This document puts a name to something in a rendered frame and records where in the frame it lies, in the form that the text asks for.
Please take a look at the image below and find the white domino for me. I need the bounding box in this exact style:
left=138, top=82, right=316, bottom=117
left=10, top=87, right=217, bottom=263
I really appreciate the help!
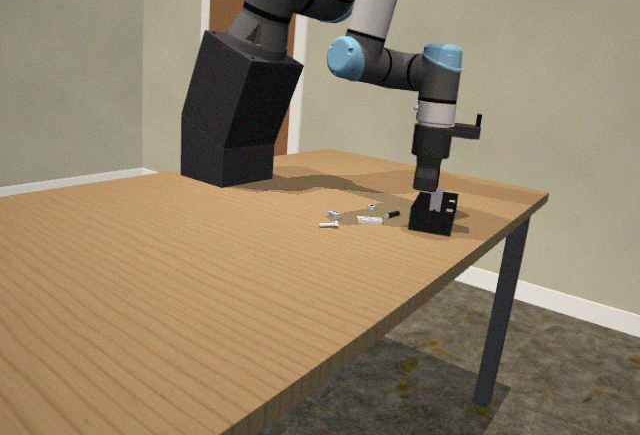
left=357, top=216, right=382, bottom=224

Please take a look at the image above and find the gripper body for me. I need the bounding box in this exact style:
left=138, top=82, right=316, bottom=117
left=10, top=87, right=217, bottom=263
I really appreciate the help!
left=411, top=101, right=482, bottom=192

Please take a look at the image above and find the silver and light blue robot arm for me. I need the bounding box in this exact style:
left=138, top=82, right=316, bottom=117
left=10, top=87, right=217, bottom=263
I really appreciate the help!
left=225, top=0, right=462, bottom=105

